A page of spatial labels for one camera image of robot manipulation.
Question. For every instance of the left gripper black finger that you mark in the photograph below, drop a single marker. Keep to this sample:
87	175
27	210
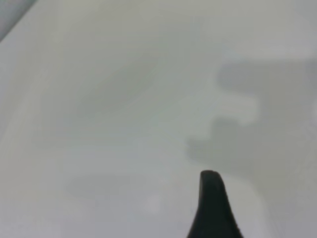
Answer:
213	210

